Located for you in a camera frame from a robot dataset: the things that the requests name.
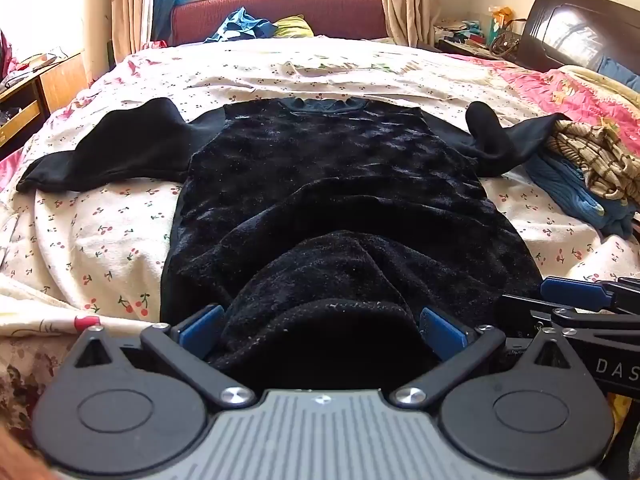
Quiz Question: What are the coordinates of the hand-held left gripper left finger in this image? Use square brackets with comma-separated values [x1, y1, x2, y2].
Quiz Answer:
[69, 303, 258, 409]

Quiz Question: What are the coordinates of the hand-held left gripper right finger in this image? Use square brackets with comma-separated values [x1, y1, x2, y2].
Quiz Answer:
[389, 305, 584, 408]

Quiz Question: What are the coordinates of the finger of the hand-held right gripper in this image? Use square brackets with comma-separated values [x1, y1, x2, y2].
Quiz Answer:
[541, 275, 640, 311]
[500, 294, 640, 341]

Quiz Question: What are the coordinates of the black velvet dress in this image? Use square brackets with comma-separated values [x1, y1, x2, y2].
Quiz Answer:
[16, 96, 573, 395]

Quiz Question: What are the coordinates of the blue knit sweater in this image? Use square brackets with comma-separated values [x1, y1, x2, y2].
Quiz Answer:
[524, 151, 639, 239]

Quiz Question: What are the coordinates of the beige patterned sweater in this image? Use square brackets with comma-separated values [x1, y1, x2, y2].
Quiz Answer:
[544, 119, 640, 205]

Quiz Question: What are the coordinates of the cherry print bedsheet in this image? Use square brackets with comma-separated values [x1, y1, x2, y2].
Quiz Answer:
[0, 37, 640, 341]

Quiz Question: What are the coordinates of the cream cartoon print quilt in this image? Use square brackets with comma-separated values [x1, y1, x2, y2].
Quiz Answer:
[0, 265, 171, 441]

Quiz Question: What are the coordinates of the pink floral quilt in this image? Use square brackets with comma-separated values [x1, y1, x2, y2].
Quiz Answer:
[492, 64, 640, 133]

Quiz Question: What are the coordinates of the cream fluffy blanket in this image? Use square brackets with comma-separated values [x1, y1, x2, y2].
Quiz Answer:
[556, 64, 640, 106]

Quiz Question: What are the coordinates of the blue pillow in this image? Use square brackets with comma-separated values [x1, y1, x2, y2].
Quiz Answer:
[597, 56, 640, 87]

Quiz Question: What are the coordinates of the dark wooden headboard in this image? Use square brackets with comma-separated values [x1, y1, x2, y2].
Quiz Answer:
[519, 0, 640, 74]

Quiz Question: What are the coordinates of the cluttered nightstand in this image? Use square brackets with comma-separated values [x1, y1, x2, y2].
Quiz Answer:
[434, 6, 527, 61]

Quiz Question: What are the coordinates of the wooden cabinet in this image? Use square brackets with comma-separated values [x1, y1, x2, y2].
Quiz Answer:
[0, 51, 89, 150]

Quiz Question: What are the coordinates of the blue garment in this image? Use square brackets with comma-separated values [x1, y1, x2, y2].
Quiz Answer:
[204, 6, 277, 44]

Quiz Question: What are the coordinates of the yellow cloth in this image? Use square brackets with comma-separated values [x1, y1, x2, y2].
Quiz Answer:
[272, 14, 317, 40]

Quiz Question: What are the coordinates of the blue plastic bag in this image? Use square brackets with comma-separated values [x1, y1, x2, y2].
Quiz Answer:
[152, 0, 192, 44]

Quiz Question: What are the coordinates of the beige curtain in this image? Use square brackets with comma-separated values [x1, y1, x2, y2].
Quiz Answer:
[376, 0, 442, 47]
[110, 0, 157, 69]

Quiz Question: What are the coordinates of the pink television cover cloth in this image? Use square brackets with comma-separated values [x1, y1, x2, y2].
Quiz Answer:
[0, 29, 22, 92]

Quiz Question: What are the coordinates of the maroon sofa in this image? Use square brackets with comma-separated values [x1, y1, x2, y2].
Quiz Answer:
[170, 0, 389, 47]

